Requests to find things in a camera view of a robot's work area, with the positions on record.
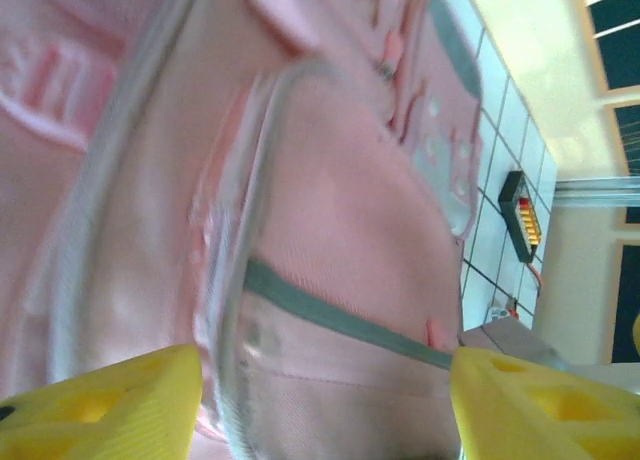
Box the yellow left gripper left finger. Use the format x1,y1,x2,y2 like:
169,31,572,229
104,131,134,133
0,343,205,460

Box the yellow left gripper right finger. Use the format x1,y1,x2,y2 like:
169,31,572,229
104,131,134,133
449,346,640,460

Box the pink backpack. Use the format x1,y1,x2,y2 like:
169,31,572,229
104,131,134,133
0,0,485,460

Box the black charger board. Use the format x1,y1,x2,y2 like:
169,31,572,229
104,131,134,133
498,169,544,264

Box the aluminium frame post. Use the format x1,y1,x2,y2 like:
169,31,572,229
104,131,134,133
552,176,640,210

